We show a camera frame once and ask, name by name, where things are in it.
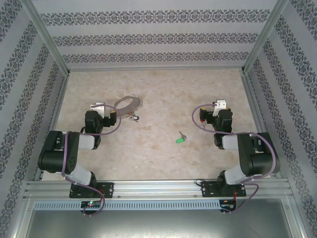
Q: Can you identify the large metal keyring disc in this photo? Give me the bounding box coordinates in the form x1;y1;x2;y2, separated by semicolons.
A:
112;94;144;119

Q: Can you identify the green tag key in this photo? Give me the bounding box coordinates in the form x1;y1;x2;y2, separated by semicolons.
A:
175;131;188;144

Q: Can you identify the grey metal sheet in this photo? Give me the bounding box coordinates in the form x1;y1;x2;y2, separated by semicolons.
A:
24;210;295;238

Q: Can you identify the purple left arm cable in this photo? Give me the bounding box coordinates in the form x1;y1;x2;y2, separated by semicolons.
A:
60;104;122;218

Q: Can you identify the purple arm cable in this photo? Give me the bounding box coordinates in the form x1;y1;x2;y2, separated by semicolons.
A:
192;104;278;216
60;104;122;218

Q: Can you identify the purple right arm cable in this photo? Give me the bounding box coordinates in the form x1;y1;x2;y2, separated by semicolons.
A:
192;104;278;216

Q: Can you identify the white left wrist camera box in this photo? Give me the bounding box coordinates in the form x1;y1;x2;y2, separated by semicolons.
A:
90;102;111;118

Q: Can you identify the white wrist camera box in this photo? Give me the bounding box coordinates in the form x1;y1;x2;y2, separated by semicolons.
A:
212;99;228;117
90;102;111;118

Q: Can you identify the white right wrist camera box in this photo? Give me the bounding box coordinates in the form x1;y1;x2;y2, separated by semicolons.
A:
212;99;228;117

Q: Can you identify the aluminium side rail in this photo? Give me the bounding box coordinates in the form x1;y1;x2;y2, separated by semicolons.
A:
34;71;71;184
241;73;284;179

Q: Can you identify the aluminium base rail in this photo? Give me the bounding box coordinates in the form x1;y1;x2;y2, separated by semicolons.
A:
24;180;290;199

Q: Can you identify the aluminium frame post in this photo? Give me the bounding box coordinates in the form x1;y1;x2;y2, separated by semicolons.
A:
20;0;70;75
241;0;290;75

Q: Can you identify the white slotted cable duct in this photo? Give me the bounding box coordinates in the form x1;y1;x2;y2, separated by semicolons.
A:
33;200;221;211

